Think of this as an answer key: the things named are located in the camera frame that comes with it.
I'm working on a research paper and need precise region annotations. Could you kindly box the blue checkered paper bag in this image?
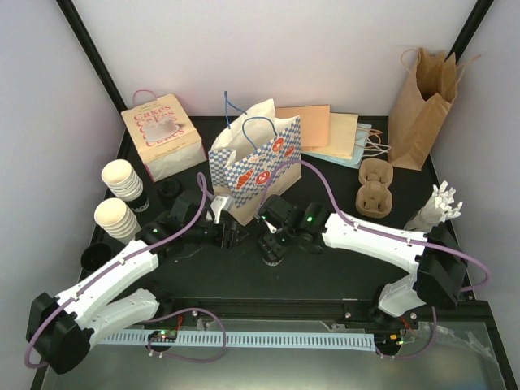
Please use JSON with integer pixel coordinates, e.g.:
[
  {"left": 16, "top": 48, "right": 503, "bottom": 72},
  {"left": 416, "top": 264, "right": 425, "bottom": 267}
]
[{"left": 208, "top": 98, "right": 301, "bottom": 226}]

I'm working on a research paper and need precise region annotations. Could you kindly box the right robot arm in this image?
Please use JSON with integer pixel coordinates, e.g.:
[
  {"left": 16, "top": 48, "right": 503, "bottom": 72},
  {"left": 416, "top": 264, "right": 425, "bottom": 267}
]
[{"left": 257, "top": 195, "right": 467, "bottom": 329}]

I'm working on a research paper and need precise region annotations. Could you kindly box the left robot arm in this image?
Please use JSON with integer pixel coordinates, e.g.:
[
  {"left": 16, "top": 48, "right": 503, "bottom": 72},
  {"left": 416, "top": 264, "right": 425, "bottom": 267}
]
[{"left": 24, "top": 190, "right": 241, "bottom": 374}]

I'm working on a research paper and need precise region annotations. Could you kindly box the black coffee cup lids stack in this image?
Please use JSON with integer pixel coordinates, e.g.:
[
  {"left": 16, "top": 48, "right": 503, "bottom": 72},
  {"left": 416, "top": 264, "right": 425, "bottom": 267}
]
[{"left": 157, "top": 179, "right": 184, "bottom": 208}]

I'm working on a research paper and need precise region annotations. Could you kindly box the orange flat paper bag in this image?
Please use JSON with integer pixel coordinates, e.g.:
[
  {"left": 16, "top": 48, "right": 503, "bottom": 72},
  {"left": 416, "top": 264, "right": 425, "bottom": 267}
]
[{"left": 275, "top": 105, "right": 330, "bottom": 149}]

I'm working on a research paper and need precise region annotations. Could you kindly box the near paper cup stack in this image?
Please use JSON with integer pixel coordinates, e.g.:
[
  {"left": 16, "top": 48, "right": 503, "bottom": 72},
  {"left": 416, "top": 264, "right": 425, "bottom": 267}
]
[{"left": 94, "top": 197, "right": 141, "bottom": 245}]

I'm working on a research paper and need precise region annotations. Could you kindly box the paper cup stack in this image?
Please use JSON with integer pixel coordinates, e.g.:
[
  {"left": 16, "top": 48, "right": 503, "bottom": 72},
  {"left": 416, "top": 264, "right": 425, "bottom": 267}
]
[
  {"left": 101, "top": 159, "right": 150, "bottom": 213},
  {"left": 94, "top": 197, "right": 141, "bottom": 245}
]

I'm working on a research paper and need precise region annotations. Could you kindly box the Cakes printed paper bag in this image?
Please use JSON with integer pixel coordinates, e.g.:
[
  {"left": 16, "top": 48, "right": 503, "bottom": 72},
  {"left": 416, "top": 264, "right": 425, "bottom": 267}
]
[{"left": 121, "top": 93, "right": 206, "bottom": 182}]

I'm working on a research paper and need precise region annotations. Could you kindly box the tan flat paper bag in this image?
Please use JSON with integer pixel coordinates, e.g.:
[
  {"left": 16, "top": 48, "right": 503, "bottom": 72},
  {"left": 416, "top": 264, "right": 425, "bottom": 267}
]
[{"left": 303, "top": 113, "right": 358, "bottom": 159}]

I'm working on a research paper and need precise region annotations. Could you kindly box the far paper cup stack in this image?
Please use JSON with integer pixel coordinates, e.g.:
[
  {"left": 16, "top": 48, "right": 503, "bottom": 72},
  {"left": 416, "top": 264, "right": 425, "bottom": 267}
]
[{"left": 101, "top": 159, "right": 150, "bottom": 213}]

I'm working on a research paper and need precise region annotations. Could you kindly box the light blue flat paper bag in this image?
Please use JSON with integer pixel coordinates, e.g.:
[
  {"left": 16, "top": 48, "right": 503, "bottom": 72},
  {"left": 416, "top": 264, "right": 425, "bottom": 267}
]
[{"left": 304, "top": 123, "right": 391, "bottom": 169}]

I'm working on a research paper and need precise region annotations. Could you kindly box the standing brown paper bag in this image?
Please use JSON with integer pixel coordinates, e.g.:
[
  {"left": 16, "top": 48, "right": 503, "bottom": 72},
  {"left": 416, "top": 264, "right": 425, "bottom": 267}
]
[{"left": 388, "top": 48, "right": 471, "bottom": 171}]

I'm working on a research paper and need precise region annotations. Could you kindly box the light blue cable duct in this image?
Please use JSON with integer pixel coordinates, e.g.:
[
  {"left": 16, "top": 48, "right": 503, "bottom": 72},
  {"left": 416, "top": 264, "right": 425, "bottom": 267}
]
[{"left": 101, "top": 329, "right": 375, "bottom": 352}]

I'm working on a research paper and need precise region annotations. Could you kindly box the left black frame post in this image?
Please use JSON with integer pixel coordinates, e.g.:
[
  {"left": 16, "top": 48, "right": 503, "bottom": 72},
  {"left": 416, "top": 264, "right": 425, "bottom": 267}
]
[{"left": 56, "top": 0, "right": 127, "bottom": 112}]

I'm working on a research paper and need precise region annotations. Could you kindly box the black frame post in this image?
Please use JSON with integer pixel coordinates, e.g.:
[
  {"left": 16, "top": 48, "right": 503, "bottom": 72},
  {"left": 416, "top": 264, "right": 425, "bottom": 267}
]
[
  {"left": 447, "top": 0, "right": 494, "bottom": 63},
  {"left": 56, "top": 0, "right": 127, "bottom": 112}
]

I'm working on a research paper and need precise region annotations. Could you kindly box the right black frame post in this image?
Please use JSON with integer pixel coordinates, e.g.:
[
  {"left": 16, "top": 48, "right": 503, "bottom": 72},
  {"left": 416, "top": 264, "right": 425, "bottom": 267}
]
[{"left": 447, "top": 0, "right": 494, "bottom": 63}]

